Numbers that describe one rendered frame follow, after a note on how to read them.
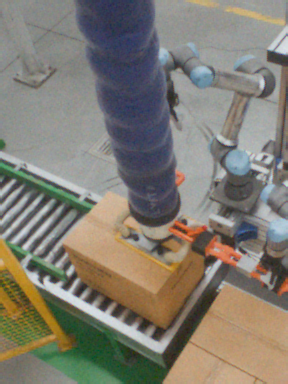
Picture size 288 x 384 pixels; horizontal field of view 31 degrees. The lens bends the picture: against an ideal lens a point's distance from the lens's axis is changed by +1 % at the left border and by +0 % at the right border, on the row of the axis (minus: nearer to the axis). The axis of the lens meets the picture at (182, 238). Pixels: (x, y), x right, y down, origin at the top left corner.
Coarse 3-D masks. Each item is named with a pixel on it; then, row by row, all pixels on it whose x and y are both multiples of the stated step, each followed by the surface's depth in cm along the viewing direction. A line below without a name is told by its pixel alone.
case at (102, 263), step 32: (96, 224) 267; (128, 224) 265; (96, 256) 255; (128, 256) 254; (192, 256) 260; (96, 288) 288; (128, 288) 256; (160, 288) 242; (192, 288) 280; (160, 320) 265
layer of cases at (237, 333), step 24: (216, 312) 276; (240, 312) 275; (264, 312) 274; (192, 336) 270; (216, 336) 268; (240, 336) 267; (264, 336) 266; (192, 360) 262; (216, 360) 261; (240, 360) 260; (264, 360) 259
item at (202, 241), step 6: (198, 234) 218; (204, 234) 218; (210, 234) 218; (192, 240) 216; (198, 240) 217; (204, 240) 217; (210, 240) 216; (216, 240) 217; (192, 246) 217; (198, 246) 214; (204, 246) 215; (210, 246) 215; (198, 252) 217; (204, 252) 215
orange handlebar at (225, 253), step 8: (176, 176) 242; (184, 176) 239; (176, 224) 224; (176, 232) 221; (224, 248) 214; (232, 248) 213; (216, 256) 213; (224, 256) 211; (240, 256) 211; (232, 264) 210; (256, 272) 206; (264, 272) 207
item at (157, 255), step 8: (136, 232) 237; (120, 240) 236; (128, 240) 235; (136, 240) 234; (136, 248) 233; (160, 248) 228; (168, 248) 231; (144, 256) 231; (152, 256) 229; (160, 256) 229; (160, 264) 227; (168, 264) 226; (176, 264) 226
